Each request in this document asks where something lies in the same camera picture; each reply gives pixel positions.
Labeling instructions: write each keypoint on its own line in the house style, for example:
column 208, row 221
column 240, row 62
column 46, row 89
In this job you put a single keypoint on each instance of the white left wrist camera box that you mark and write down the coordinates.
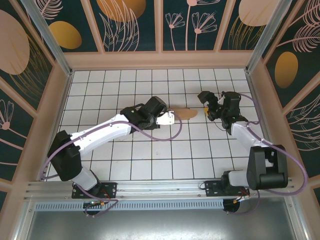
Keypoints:
column 165, row 118

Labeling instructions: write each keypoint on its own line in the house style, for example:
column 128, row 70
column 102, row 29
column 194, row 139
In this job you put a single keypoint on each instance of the brown cardboard paper box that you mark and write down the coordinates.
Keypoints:
column 186, row 113

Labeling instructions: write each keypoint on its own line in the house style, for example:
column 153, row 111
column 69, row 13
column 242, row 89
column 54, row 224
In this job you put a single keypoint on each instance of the aluminium corner post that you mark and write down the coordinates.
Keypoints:
column 48, row 37
column 266, row 37

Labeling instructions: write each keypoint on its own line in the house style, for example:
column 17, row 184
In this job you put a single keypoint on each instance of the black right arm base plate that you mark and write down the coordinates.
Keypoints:
column 212, row 188

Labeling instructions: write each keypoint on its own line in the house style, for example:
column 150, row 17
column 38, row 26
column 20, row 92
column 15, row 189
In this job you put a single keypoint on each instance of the small circuit board with LED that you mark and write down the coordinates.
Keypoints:
column 96, row 203

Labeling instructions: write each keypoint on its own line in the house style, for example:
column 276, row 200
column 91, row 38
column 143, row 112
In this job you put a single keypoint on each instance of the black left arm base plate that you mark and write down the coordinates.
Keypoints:
column 110, row 187

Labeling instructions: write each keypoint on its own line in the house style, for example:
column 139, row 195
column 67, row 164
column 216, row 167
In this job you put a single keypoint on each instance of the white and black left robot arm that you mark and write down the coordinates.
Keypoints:
column 100, row 132

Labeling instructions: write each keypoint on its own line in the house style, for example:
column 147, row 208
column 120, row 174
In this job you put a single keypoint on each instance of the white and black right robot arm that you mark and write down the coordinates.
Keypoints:
column 265, row 165

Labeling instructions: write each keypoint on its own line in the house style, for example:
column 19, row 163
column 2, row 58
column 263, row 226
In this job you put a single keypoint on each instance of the grey metal sheet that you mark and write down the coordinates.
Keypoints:
column 162, row 225

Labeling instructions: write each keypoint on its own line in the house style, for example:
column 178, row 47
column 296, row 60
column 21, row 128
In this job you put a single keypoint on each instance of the aluminium mounting rail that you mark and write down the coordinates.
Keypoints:
column 162, row 186

